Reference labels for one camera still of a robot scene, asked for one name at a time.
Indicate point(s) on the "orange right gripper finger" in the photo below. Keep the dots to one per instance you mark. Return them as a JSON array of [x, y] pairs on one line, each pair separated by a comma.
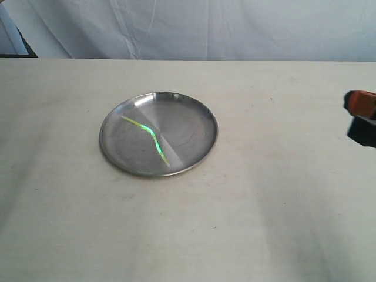
[[360, 103]]

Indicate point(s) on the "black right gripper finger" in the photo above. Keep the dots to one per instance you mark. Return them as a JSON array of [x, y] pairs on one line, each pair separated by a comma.
[[362, 131]]

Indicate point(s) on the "thin green straw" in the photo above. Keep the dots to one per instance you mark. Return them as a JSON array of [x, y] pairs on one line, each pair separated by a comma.
[[152, 135]]

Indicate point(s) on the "white backdrop cloth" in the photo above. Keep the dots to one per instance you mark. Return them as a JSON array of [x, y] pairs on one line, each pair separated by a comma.
[[198, 30]]

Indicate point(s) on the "round silver metal plate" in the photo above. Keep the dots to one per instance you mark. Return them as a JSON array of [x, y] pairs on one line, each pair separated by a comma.
[[186, 129]]

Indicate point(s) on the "white softbox panel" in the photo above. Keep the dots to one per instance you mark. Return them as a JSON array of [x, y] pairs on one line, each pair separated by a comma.
[[11, 40]]

